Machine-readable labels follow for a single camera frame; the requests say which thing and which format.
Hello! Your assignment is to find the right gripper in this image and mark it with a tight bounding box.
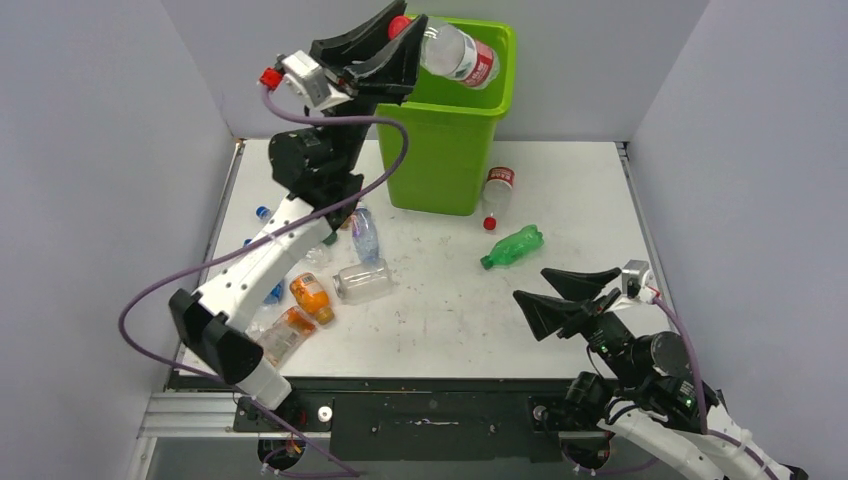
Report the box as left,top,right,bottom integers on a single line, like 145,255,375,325
511,265,644,385

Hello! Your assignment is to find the crushed purple label clear bottle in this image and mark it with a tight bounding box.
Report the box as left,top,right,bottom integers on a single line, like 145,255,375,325
351,207,380,263

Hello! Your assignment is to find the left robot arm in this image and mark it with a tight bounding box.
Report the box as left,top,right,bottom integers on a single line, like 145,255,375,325
168,1,427,431

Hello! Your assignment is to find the blue label water bottle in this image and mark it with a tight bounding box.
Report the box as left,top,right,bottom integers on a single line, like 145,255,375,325
255,206,275,223

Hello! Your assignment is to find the small orange label bottle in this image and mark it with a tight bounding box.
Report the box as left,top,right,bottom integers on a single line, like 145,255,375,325
289,272,335,325

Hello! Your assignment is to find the green plastic bin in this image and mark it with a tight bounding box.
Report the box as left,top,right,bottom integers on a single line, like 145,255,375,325
377,17,517,216

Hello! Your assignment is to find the green plastic bottle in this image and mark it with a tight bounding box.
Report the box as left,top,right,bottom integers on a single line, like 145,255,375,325
480,224,544,270

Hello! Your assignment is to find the clear jar silver lid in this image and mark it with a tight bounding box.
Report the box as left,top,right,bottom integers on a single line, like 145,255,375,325
332,259,394,305

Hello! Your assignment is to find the red label bottle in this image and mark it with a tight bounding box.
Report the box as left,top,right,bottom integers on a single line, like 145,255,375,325
481,166,515,231
420,18,500,90

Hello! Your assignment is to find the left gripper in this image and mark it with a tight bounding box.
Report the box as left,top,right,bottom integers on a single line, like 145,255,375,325
308,3,422,174

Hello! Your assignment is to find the blue cap water bottle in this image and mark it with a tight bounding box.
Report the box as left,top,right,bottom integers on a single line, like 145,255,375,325
262,280,284,307

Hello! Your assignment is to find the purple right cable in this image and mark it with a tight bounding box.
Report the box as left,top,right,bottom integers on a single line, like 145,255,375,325
569,294,783,480

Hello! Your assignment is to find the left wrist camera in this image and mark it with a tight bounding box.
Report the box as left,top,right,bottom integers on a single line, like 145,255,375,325
258,50,352,111

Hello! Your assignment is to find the flat orange label bottle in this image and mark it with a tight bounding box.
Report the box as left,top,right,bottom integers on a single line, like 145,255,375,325
256,306,317,368

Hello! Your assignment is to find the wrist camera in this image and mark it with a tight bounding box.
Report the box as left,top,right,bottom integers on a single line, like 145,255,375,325
621,260,660,304
258,50,352,111

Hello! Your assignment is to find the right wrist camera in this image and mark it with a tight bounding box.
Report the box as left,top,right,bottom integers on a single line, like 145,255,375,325
621,260,660,304

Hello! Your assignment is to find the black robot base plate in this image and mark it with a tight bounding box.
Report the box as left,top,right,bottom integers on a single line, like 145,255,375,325
231,376,631,465

